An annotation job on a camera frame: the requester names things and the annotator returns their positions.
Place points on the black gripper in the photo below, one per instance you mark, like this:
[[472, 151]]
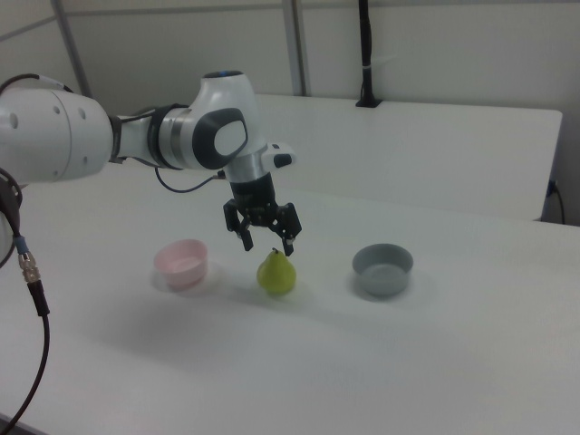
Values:
[[251, 195]]

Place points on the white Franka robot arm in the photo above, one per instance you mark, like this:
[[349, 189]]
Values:
[[217, 136]]

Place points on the grey plastic bowl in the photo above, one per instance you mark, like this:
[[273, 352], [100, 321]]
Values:
[[383, 274]]

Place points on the green pear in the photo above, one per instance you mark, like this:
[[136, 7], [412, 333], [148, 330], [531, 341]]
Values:
[[276, 276]]

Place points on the black camera pole with base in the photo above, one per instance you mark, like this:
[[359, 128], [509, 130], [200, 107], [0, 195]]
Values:
[[366, 54]]

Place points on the pink plastic bowl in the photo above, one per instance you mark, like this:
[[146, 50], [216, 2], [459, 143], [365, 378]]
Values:
[[181, 267]]

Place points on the grey partition post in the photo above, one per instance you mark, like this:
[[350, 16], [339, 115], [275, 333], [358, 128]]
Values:
[[74, 45], [296, 45]]

